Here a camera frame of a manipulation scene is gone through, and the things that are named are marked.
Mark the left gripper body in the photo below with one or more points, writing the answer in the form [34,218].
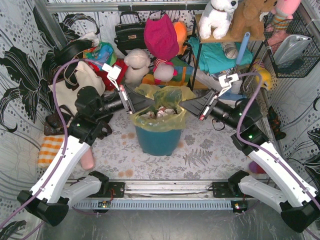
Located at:
[127,99]

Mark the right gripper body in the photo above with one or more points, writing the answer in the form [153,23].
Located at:
[207,107]

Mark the yellow plastic trash bag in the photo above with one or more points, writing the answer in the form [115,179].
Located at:
[168,96]

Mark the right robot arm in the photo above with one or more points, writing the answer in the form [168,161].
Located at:
[297,201]

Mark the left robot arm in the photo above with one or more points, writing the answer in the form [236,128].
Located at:
[48,199]

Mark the crumpled printed paper trash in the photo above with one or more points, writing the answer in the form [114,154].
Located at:
[161,112]

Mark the cream canvas tote bag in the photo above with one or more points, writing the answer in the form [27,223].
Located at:
[84,76]

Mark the teal plastic trash bin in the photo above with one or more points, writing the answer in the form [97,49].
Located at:
[158,143]

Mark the magenta hanging cloth bag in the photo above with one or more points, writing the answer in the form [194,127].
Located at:
[160,38]

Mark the brown patterned bag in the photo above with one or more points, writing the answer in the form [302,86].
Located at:
[53,125]

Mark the white fluffy sheep plush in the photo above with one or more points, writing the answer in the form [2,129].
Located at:
[138,63]

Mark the grey chenille duster mop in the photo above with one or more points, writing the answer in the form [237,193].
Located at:
[249,86]

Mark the teal folded cloth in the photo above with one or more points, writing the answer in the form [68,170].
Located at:
[212,58]

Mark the pink white plush doll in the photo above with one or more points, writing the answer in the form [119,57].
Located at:
[163,71]

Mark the yellow duck plush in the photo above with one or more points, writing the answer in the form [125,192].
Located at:
[265,74]

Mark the black leather handbag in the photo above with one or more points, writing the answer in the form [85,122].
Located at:
[130,36]

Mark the black metal shelf rack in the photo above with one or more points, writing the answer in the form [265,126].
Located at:
[225,39]

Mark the black orange patterned item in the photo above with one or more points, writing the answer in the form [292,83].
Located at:
[275,124]

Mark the orange plush toy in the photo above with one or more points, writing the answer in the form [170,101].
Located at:
[181,33]

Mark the white dog plush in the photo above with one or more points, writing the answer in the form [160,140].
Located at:
[216,18]

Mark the purple orange knitted sock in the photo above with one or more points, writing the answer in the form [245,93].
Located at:
[255,168]

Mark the brown teddy bear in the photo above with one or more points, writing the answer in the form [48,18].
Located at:
[249,15]

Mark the silver pouch in basket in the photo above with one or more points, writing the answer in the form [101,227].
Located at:
[291,48]

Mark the orange checkered cloth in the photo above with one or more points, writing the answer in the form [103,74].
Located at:
[49,149]

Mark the pink plush on shelf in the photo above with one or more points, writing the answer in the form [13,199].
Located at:
[283,14]

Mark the blue handled floor sweeper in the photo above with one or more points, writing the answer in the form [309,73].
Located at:
[241,51]

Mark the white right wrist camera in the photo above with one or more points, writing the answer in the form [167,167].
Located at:
[226,82]

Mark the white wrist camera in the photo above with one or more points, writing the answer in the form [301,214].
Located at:
[226,82]
[113,73]

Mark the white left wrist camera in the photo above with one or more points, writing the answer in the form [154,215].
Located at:
[113,73]

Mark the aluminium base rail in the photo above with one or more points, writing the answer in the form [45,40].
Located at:
[164,195]

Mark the black wire basket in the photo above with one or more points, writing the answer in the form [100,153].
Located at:
[306,62]

